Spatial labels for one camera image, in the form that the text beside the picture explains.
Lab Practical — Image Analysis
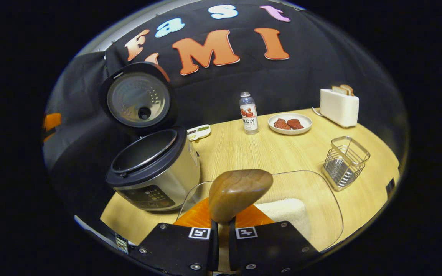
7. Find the small white condiment dish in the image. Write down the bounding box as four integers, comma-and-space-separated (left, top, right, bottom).
187, 125, 212, 142

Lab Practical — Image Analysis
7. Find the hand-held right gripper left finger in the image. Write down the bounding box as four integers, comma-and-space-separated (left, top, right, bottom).
129, 197, 219, 276

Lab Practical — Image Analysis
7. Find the clear glass tray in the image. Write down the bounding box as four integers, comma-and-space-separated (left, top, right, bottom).
176, 170, 344, 253

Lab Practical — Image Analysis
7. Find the white toaster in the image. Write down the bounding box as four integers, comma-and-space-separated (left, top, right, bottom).
312, 89, 360, 128

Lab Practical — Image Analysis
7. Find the metal wire chopstick holder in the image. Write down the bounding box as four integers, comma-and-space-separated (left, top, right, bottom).
322, 136, 371, 191

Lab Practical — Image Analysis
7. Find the silver black rice cooker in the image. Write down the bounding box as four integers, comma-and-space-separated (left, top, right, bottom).
99, 62, 201, 212

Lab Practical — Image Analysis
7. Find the black backdrop cloth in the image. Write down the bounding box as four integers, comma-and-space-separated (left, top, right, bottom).
43, 0, 409, 215

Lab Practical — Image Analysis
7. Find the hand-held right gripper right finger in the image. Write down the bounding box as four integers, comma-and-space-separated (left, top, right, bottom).
229, 203, 321, 276

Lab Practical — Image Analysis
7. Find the wooden spoon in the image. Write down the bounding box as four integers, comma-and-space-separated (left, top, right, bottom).
208, 169, 274, 273

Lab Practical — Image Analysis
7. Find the clear drink bottle red label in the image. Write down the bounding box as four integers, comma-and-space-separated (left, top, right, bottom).
239, 92, 259, 135

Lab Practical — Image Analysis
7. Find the white round plate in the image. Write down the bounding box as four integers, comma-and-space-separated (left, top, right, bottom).
268, 113, 313, 135

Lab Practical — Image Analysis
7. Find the white rice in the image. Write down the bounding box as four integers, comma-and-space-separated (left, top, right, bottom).
254, 198, 312, 243

